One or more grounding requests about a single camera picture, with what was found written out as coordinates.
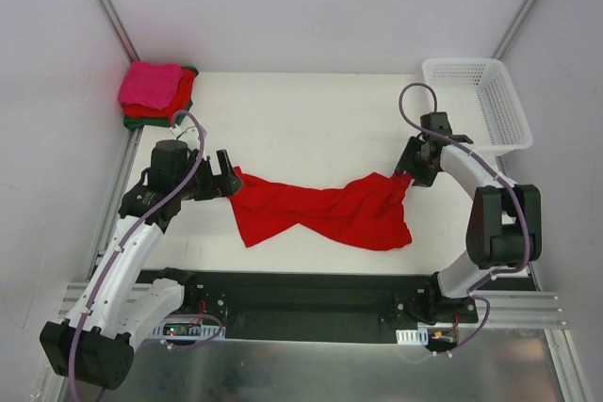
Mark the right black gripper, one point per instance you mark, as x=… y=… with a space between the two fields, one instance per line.
x=415 y=165

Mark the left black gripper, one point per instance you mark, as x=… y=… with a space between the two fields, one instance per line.
x=218 y=178

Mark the red t shirt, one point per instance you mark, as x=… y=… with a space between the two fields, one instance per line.
x=367 y=213
x=180 y=101

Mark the white plastic basket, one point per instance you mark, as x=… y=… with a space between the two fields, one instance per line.
x=479 y=97

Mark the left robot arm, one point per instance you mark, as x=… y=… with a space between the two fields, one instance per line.
x=97 y=340

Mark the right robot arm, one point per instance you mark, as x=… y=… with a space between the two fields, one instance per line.
x=504 y=230

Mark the folded red t shirt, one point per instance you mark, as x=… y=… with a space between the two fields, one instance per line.
x=180 y=101

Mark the folded green t shirt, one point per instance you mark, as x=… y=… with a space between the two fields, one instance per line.
x=131 y=124

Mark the folded pink t shirt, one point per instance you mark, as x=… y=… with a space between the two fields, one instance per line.
x=150 y=85

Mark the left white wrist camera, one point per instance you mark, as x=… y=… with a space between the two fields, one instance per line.
x=188 y=134

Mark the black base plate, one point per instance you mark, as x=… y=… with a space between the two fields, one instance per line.
x=303 y=307

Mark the left grey cable duct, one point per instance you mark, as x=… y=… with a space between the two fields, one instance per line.
x=186 y=331

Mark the grey cable duct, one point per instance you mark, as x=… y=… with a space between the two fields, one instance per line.
x=418 y=337
x=186 y=331

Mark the right grey cable duct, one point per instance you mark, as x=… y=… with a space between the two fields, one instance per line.
x=418 y=337

